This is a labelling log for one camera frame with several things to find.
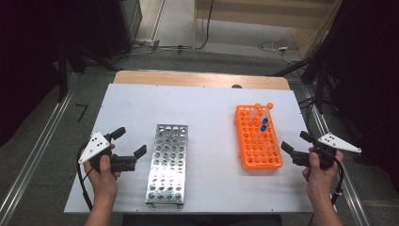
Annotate person's left hand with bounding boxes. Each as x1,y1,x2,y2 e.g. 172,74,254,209
82,143,122,202

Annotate black metal stand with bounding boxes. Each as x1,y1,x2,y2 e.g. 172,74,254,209
56,39,121,103
269,53,338,115

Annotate metal test tube rack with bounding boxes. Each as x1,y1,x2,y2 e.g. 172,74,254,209
144,123,189,206

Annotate black floor cables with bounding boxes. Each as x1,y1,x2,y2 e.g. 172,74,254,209
296,96,318,127

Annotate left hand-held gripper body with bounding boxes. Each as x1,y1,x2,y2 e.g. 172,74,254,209
77,131,138,173

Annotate black cabinet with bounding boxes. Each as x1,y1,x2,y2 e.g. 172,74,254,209
95,0,143,60

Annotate white board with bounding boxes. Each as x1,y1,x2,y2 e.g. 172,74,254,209
64,83,337,215

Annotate black hanging cable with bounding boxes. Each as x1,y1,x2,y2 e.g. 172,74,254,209
198,0,215,51

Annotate person's dark clothing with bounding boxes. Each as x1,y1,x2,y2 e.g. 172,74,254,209
121,214,283,226

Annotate left hand-held gripper black cable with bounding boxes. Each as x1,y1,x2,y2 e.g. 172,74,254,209
76,140,95,212

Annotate person's right hand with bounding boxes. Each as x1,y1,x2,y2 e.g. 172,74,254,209
301,146,344,202

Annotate metal floor rail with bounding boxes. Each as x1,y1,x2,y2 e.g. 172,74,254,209
0,72,79,222
305,88,372,226

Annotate white floor cable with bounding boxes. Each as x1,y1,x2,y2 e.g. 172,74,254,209
257,40,303,66

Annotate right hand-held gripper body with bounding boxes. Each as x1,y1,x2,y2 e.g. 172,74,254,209
291,133,362,170

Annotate grey floor cable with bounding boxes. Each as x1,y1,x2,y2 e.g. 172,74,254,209
130,43,196,55

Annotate right hand-held gripper black cable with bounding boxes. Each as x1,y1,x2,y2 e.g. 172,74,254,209
329,153,346,205

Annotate dark curtain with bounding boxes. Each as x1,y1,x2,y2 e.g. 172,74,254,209
309,0,399,192
0,0,102,148

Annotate hand-held gripper black cable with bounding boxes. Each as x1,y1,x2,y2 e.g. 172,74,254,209
76,140,95,212
329,153,346,205

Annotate wooden table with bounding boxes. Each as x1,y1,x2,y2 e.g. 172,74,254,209
113,70,291,91

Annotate orange-capped clear test tube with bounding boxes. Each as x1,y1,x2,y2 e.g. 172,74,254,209
247,102,263,123
261,102,275,121

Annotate orange plastic test tube rack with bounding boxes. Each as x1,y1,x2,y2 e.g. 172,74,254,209
234,105,284,171

